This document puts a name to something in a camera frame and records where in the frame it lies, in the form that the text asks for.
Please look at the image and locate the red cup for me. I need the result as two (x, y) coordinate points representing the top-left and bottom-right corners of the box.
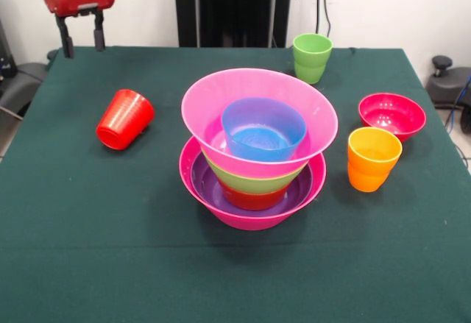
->
(95, 88), (156, 152)

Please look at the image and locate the large pink bowl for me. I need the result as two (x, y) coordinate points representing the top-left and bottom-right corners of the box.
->
(180, 67), (339, 180)
(178, 135), (327, 231)

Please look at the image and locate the purple bowl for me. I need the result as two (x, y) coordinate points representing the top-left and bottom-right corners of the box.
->
(190, 152), (314, 217)

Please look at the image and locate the blue bowl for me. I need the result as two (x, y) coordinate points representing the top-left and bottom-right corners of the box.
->
(221, 96), (308, 163)

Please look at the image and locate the light green bowl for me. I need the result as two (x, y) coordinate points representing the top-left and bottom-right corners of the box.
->
(200, 146), (307, 196)

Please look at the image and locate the orange-red bowl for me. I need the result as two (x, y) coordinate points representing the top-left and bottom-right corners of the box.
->
(219, 181), (291, 212)

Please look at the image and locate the light green cup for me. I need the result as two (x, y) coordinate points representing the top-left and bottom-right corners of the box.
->
(292, 32), (334, 85)

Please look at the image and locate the dark green tablecloth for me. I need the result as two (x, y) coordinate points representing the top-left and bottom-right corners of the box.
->
(0, 45), (471, 323)

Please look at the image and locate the orange cup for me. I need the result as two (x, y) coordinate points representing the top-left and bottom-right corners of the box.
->
(347, 127), (403, 194)

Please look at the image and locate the small magenta bowl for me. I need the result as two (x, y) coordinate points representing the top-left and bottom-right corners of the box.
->
(358, 92), (428, 141)

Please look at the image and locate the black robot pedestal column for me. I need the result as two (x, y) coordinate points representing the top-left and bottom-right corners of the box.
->
(169, 0), (298, 49)

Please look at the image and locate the blue cable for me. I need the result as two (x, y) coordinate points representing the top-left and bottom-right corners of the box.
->
(444, 75), (471, 133)

